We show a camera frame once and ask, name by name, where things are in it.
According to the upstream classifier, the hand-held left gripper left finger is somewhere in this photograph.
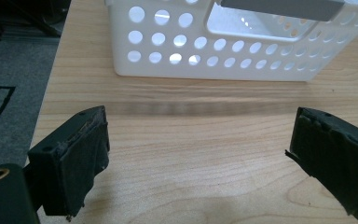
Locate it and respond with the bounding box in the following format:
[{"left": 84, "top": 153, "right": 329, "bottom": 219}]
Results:
[{"left": 22, "top": 105, "right": 111, "bottom": 222}]

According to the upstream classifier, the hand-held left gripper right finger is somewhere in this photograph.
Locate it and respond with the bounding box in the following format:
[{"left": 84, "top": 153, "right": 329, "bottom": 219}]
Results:
[{"left": 284, "top": 106, "right": 358, "bottom": 222}]

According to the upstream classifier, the white perforated plastic basket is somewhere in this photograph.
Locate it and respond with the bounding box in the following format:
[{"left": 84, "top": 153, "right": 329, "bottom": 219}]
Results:
[{"left": 103, "top": 0, "right": 358, "bottom": 82}]

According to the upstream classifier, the black metal stand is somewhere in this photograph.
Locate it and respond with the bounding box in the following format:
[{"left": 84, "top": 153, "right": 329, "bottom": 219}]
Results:
[{"left": 0, "top": 0, "right": 73, "bottom": 39}]

